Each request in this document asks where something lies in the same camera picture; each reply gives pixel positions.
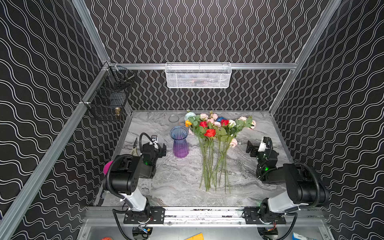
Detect cream rose stem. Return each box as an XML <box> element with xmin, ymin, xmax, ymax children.
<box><xmin>218</xmin><ymin>137</ymin><xmax>238</xmax><ymax>193</ymax></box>

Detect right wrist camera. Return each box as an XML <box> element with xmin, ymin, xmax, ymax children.
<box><xmin>258</xmin><ymin>141</ymin><xmax>267</xmax><ymax>152</ymax></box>

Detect pink rose spray stem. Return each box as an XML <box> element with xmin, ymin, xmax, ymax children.
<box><xmin>198</xmin><ymin>112</ymin><xmax>217</xmax><ymax>191</ymax></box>

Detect white handled scissors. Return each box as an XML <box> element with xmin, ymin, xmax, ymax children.
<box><xmin>131</xmin><ymin>138</ymin><xmax>139</xmax><ymax>157</ymax></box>

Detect black wire wall basket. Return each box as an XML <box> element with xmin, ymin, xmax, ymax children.
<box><xmin>86</xmin><ymin>66</ymin><xmax>136</xmax><ymax>123</ymax></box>

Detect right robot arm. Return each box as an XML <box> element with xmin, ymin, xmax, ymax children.
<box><xmin>246</xmin><ymin>137</ymin><xmax>330</xmax><ymax>217</ymax></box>

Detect yellow object below rail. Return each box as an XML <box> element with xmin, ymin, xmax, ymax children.
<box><xmin>186</xmin><ymin>233</ymin><xmax>204</xmax><ymax>240</ymax></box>

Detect clear glass jar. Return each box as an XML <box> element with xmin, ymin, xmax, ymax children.
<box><xmin>169</xmin><ymin>115</ymin><xmax>180</xmax><ymax>123</ymax></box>

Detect white mesh wall basket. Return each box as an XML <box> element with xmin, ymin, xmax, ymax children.
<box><xmin>165</xmin><ymin>62</ymin><xmax>232</xmax><ymax>89</ymax></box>

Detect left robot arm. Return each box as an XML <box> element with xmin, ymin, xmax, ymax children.
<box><xmin>103</xmin><ymin>143</ymin><xmax>167</xmax><ymax>212</ymax></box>

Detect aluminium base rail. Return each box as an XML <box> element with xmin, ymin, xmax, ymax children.
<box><xmin>84</xmin><ymin>207</ymin><xmax>325</xmax><ymax>227</ymax></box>

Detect white light-blue flower stem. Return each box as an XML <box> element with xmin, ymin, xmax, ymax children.
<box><xmin>184</xmin><ymin>111</ymin><xmax>211</xmax><ymax>190</ymax></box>

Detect pink rose spray right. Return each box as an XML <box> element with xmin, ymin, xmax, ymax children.
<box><xmin>235</xmin><ymin>116</ymin><xmax>256</xmax><ymax>132</ymax></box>

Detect purple blue glass vase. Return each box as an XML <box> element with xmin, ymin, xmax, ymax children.
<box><xmin>170</xmin><ymin>126</ymin><xmax>189</xmax><ymax>159</ymax></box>

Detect yellow rose stem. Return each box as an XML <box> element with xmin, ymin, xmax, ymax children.
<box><xmin>185</xmin><ymin>118</ymin><xmax>208</xmax><ymax>190</ymax></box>

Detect brass padlock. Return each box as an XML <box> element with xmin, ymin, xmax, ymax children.
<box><xmin>115</xmin><ymin>107</ymin><xmax>121</xmax><ymax>118</ymax></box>

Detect blue white box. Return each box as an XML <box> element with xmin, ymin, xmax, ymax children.
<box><xmin>292</xmin><ymin>233</ymin><xmax>316</xmax><ymax>240</ymax></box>

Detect magenta silicone cup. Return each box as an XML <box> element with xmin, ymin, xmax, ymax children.
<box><xmin>103</xmin><ymin>161</ymin><xmax>113</xmax><ymax>176</ymax></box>

